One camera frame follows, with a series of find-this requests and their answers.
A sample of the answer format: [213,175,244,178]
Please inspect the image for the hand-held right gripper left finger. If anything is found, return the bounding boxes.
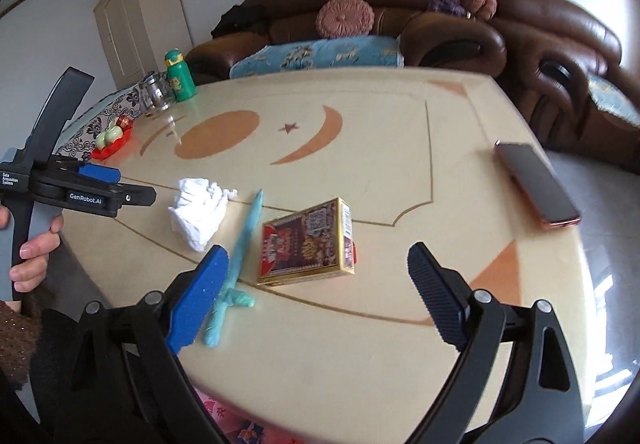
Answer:
[64,244,231,444]

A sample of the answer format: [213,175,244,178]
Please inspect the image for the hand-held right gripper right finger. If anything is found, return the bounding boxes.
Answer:
[406,241,572,444]

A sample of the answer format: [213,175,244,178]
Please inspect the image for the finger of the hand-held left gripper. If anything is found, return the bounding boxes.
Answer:
[117,185,157,208]
[79,163,122,184]

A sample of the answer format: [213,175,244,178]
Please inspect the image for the white tissue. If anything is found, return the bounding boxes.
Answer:
[167,177,240,253]

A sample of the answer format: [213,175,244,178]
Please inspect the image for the red gold cigarette box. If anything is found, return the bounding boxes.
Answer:
[256,197,357,286]

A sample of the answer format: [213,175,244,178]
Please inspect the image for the bin with pink bag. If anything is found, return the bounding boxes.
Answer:
[192,386,306,444]

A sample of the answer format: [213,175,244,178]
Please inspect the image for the person's left forearm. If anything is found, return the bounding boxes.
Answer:
[0,296,43,385]

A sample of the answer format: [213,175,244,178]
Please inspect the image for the person's left hand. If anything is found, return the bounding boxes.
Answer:
[9,213,65,296]

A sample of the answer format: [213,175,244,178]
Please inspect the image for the red tray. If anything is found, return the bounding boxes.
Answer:
[90,116,135,161]

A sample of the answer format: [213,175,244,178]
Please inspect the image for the black floral bed cover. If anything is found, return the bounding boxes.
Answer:
[52,86,151,157]

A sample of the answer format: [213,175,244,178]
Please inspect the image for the teal toy sword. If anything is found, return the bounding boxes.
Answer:
[201,189,265,349]

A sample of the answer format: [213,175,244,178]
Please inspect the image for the glass jar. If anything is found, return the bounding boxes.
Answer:
[137,71,177,117]

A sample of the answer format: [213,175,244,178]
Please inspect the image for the green water bottle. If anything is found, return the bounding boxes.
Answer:
[164,50,197,102]

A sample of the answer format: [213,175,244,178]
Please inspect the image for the beige coffee table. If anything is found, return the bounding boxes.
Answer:
[50,66,601,444]

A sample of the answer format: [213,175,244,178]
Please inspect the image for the cream wardrobe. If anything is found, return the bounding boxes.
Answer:
[93,0,194,90]

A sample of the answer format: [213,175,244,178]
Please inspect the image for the smartphone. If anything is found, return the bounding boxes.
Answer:
[494,141,582,230]

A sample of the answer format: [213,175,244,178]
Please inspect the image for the dark clothes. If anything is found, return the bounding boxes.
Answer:
[210,4,268,40]

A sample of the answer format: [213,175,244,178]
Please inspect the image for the blue patterned blanket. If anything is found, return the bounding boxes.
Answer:
[229,35,405,79]

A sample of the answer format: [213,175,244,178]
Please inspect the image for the blue seat pad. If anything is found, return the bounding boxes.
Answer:
[587,74,640,127]

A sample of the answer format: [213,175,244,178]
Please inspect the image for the brown leather armchair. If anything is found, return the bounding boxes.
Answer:
[487,0,640,170]

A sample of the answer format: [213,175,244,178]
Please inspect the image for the purple cloth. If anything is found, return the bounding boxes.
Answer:
[427,0,473,20]

